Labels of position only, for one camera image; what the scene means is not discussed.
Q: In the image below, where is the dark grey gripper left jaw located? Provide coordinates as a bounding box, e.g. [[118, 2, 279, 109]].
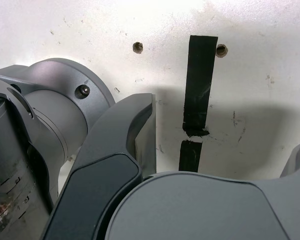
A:
[[42, 92, 158, 240]]

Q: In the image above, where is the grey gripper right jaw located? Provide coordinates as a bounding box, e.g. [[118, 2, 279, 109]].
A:
[[99, 133, 300, 240]]

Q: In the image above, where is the black tape strip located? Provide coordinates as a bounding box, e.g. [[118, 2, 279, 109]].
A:
[[178, 34, 219, 173]]

